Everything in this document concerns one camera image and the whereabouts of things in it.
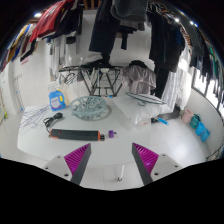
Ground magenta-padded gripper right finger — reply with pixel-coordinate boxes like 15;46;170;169
131;142;184;186

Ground pink bucket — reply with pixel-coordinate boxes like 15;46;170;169
181;108;195;125

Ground purple charger block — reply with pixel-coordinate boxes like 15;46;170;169
107;129;118;139

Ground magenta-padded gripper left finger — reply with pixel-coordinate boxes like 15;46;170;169
42;143;92;186

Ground white table leg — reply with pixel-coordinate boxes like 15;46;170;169
114;163;125;183

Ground blue brush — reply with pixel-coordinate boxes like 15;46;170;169
156;116;170;126

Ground black power strip orange ends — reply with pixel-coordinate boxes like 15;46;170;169
49;128;106;142

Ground round pale-blue peg hanger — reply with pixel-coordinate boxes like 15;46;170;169
69;95;108;121

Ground black folding drying rack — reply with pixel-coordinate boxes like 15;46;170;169
58;64;124;98

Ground blue detergent bottle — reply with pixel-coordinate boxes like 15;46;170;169
48;89;67;112

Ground teal clothes hanger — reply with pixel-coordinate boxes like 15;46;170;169
124;91;167;107

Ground row of hanging clothes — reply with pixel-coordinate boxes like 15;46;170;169
0;0;224;108

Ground pile of wire hangers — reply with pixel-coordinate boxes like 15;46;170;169
18;104;51;136

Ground grey garment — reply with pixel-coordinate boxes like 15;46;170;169
120;64;158;96

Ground black power cable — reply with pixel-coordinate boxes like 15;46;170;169
43;112;64;133

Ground white pillow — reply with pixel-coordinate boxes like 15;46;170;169
111;94;173;127

